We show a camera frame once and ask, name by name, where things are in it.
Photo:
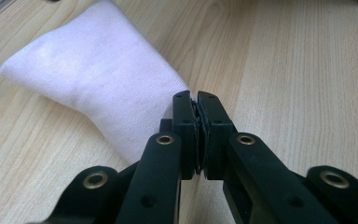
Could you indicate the pink sock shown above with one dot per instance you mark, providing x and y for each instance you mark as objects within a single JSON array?
[{"x": 99, "y": 77}]

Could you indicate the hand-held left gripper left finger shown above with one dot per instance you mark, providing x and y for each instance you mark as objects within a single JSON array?
[{"x": 164, "y": 174}]

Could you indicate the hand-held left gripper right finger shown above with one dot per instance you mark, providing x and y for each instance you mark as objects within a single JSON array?
[{"x": 248, "y": 174}]

